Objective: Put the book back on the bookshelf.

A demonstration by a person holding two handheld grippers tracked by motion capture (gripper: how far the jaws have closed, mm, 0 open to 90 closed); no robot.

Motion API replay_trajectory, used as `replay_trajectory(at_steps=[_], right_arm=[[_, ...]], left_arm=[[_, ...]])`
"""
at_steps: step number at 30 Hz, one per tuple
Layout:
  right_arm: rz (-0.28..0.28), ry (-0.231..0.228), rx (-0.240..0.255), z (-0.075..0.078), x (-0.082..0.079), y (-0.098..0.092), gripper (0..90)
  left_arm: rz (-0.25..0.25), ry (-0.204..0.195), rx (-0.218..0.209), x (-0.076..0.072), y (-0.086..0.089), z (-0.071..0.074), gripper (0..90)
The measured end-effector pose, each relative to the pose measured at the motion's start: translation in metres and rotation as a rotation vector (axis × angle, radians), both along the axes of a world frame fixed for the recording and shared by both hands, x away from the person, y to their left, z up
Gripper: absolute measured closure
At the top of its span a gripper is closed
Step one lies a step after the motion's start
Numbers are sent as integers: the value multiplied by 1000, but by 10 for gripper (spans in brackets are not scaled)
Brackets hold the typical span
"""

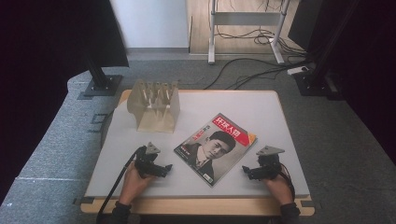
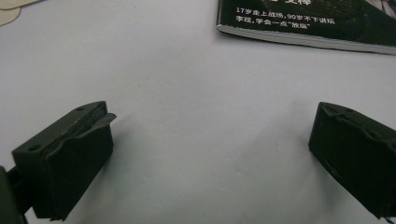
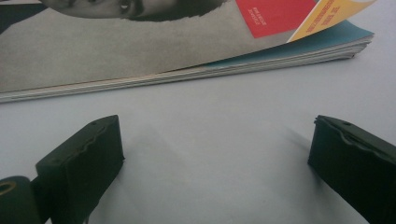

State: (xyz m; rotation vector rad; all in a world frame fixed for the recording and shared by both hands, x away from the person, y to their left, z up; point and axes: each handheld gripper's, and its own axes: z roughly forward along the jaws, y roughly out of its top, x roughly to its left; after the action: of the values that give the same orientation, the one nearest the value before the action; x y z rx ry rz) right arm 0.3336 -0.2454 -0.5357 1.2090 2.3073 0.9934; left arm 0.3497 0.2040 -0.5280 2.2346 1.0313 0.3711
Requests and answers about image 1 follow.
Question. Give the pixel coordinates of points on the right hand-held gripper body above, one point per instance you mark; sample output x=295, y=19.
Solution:
x=269, y=165

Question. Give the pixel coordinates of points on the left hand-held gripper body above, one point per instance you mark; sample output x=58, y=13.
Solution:
x=144, y=160

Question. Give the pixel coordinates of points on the magazine with portrait cover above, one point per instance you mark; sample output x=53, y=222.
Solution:
x=214, y=149

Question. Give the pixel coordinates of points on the clear acrylic file holder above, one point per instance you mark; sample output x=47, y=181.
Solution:
x=155, y=109

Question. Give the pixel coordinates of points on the person's left hand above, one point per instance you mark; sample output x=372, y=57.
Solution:
x=134, y=185

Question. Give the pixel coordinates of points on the wooden table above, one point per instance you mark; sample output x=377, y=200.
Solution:
x=186, y=206

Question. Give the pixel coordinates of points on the white table mat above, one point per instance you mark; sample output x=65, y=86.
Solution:
x=243, y=105

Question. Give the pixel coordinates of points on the black stand with square base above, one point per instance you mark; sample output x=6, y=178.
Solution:
x=313, y=84
x=101, y=82

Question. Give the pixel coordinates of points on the white power strip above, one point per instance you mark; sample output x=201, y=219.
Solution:
x=297, y=70

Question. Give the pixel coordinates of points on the black curtain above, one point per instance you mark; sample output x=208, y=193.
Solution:
x=373, y=62
x=46, y=46

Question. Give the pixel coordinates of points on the white metal desk frame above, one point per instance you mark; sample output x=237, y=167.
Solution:
x=246, y=18

